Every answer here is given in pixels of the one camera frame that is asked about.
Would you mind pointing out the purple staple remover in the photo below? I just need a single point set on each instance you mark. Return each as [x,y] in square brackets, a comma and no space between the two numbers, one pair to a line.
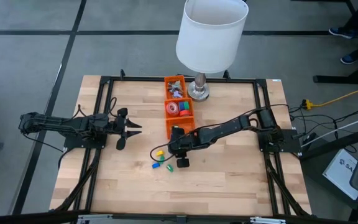
[177,94]

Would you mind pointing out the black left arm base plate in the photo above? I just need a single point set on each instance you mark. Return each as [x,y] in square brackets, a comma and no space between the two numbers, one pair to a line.
[73,144]

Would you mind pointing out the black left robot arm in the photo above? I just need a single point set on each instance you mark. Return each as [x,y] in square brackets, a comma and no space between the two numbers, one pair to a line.
[57,124]

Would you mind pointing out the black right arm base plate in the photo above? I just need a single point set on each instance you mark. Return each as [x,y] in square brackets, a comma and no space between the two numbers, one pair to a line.
[291,144]

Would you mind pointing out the blue shoe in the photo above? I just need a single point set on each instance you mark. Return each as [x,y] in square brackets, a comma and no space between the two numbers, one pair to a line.
[351,59]
[340,32]

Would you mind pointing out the black camera rail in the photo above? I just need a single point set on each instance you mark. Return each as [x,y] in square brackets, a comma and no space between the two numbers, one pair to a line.
[26,219]

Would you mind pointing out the grey staple remover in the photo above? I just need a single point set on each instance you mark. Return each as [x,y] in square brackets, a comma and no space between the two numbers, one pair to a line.
[172,89]

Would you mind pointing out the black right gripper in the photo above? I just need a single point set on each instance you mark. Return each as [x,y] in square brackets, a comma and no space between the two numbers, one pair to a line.
[182,143]

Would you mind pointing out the white shade table lamp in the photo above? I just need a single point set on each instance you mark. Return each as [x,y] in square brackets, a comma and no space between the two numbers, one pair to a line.
[210,37]

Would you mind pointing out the black table leg bar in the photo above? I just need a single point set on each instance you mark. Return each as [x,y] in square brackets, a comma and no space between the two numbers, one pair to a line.
[337,143]

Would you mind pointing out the white printed box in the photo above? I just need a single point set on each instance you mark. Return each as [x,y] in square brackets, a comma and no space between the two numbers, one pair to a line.
[337,174]

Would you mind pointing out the black aluminium table frame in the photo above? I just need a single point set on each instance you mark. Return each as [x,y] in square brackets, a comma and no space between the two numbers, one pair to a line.
[135,78]

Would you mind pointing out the pink tape roll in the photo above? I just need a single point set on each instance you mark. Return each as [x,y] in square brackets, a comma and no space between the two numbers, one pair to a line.
[167,109]

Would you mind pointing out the yellow stapler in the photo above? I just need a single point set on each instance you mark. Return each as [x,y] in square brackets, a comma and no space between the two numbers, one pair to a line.
[159,152]

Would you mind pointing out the silver bracket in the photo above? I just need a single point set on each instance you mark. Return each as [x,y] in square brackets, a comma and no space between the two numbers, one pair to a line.
[267,221]
[95,218]

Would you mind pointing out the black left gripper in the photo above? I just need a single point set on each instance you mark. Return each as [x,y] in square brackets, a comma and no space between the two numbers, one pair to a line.
[121,128]

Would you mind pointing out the green stapler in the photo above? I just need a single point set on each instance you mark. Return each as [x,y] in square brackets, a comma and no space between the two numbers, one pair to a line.
[169,168]
[162,160]

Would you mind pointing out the black desk frame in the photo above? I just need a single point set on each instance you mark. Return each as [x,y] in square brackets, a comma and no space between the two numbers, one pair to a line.
[337,79]

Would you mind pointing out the green tape roll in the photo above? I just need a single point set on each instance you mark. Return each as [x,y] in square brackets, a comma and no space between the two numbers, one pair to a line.
[187,105]

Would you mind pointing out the orange plastic basket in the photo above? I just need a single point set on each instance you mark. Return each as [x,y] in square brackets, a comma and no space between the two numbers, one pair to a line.
[167,94]
[188,123]
[193,114]

